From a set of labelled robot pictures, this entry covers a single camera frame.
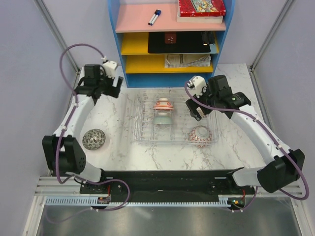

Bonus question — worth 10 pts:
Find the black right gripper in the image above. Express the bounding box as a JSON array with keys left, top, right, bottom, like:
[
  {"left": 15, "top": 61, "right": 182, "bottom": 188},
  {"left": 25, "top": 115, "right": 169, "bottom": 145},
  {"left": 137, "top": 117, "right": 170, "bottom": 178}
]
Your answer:
[{"left": 186, "top": 83, "right": 219, "bottom": 121}]

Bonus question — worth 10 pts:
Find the blue triangle patterned bowl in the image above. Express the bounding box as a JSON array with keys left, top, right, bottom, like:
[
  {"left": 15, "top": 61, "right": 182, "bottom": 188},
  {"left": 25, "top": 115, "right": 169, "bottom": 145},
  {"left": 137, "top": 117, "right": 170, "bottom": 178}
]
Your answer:
[{"left": 189, "top": 125, "right": 213, "bottom": 148}]

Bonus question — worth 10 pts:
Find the orange floral patterned bowl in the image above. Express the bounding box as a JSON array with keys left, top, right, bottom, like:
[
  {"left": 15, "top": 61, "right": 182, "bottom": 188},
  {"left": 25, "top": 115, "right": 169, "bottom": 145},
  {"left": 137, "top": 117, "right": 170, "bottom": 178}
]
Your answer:
[{"left": 153, "top": 98, "right": 174, "bottom": 111}]

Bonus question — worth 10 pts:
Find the pale green bowl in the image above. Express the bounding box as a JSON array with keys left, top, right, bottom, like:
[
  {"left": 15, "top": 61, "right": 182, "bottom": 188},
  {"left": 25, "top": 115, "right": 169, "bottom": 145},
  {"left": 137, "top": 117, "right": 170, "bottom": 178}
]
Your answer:
[{"left": 152, "top": 113, "right": 173, "bottom": 125}]

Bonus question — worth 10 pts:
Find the grey mosaic patterned bowl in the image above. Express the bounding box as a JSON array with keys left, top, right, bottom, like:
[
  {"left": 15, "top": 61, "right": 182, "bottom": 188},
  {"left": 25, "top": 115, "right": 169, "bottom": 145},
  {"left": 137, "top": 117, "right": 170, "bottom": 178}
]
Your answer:
[{"left": 82, "top": 129, "right": 106, "bottom": 150}]

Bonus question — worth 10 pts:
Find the brown geometric patterned bowl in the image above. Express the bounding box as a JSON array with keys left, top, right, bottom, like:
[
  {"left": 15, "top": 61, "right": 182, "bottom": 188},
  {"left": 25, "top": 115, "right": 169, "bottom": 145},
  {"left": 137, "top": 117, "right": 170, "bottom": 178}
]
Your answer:
[{"left": 197, "top": 109, "right": 205, "bottom": 118}]

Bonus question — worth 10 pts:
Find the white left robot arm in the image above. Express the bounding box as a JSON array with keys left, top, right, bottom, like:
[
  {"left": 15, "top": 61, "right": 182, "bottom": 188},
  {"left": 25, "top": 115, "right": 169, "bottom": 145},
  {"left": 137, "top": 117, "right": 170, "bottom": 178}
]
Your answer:
[{"left": 42, "top": 60, "right": 123, "bottom": 193}]

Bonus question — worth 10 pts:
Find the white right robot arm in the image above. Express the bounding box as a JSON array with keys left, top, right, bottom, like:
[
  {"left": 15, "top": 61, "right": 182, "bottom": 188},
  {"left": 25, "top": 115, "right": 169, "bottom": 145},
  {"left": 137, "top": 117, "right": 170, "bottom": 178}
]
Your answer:
[{"left": 185, "top": 75, "right": 305, "bottom": 194}]

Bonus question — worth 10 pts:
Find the blue and yellow shelf unit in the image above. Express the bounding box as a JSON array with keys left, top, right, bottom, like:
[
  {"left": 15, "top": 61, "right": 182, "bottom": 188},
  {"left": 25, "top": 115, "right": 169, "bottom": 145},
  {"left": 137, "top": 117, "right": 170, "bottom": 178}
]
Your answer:
[{"left": 107, "top": 0, "right": 235, "bottom": 88}]

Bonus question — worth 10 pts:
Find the folded newspaper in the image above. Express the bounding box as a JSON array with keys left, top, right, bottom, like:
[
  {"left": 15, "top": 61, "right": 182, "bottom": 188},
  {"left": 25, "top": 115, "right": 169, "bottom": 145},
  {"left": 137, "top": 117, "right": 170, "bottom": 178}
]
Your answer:
[{"left": 164, "top": 54, "right": 211, "bottom": 68}]

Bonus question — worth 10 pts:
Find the black device on shelf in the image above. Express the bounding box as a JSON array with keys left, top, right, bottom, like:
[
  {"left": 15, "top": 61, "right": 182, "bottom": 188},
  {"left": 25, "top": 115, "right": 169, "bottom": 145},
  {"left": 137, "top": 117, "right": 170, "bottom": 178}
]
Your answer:
[{"left": 201, "top": 31, "right": 215, "bottom": 46}]

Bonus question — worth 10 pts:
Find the blue capped marker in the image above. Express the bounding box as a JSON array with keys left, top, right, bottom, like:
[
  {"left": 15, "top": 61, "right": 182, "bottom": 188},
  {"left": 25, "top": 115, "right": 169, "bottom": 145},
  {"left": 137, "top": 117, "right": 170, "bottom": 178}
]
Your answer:
[{"left": 152, "top": 9, "right": 161, "bottom": 25}]

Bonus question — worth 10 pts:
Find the white thick book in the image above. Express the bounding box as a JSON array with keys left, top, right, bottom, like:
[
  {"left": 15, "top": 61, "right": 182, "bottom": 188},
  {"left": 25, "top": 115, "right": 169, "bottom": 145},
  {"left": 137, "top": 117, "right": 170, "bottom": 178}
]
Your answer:
[{"left": 177, "top": 10, "right": 223, "bottom": 24}]

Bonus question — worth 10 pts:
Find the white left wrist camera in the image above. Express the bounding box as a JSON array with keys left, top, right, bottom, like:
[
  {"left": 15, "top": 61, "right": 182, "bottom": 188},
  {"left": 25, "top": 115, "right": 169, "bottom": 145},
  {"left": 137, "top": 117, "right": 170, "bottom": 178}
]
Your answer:
[{"left": 102, "top": 60, "right": 118, "bottom": 79}]

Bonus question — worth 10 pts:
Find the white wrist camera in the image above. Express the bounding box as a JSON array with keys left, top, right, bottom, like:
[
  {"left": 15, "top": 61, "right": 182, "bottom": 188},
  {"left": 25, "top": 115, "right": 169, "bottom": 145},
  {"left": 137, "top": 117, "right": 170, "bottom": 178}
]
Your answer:
[
  {"left": 187, "top": 76, "right": 207, "bottom": 98},
  {"left": 102, "top": 60, "right": 118, "bottom": 79}
]

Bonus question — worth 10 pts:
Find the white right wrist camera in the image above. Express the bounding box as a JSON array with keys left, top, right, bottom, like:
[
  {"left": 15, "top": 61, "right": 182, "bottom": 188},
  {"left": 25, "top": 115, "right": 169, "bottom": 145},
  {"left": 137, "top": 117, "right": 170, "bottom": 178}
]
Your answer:
[{"left": 187, "top": 76, "right": 207, "bottom": 98}]

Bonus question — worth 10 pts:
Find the white wire dish rack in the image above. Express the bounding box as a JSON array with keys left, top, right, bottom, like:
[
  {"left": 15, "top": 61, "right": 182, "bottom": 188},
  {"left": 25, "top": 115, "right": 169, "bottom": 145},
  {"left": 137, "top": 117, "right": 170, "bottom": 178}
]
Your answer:
[{"left": 134, "top": 89, "right": 219, "bottom": 146}]

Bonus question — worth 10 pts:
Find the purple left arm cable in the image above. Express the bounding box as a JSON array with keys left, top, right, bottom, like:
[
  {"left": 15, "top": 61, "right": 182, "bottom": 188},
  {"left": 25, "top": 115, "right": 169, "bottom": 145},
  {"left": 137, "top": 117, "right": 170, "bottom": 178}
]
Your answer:
[{"left": 44, "top": 43, "right": 130, "bottom": 224}]

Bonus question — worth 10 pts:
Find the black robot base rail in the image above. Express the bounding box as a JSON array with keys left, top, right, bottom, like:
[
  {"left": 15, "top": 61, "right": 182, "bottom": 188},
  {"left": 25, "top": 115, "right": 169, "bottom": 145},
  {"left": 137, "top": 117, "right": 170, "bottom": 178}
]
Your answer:
[{"left": 80, "top": 170, "right": 255, "bottom": 202}]

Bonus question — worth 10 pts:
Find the aluminium frame post left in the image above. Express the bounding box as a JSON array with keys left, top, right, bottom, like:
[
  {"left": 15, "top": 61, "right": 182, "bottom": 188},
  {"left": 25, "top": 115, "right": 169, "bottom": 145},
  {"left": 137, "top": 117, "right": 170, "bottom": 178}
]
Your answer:
[{"left": 34, "top": 0, "right": 79, "bottom": 72}]

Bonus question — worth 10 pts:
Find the aluminium frame post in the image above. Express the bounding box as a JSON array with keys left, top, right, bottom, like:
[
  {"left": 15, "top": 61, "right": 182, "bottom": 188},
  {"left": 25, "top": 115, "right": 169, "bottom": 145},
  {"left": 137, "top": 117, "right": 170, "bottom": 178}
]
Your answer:
[
  {"left": 250, "top": 0, "right": 297, "bottom": 72},
  {"left": 34, "top": 0, "right": 79, "bottom": 72}
]

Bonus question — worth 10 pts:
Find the light blue cable duct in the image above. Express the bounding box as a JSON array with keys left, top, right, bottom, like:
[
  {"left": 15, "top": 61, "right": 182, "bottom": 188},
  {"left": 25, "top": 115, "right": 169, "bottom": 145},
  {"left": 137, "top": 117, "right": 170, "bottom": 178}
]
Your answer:
[{"left": 45, "top": 196, "right": 231, "bottom": 207}]

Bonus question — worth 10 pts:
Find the aluminium frame post right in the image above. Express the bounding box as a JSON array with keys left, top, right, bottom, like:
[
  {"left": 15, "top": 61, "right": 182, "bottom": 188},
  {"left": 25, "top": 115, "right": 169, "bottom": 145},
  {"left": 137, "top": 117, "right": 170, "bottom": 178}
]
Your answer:
[{"left": 250, "top": 0, "right": 297, "bottom": 72}]

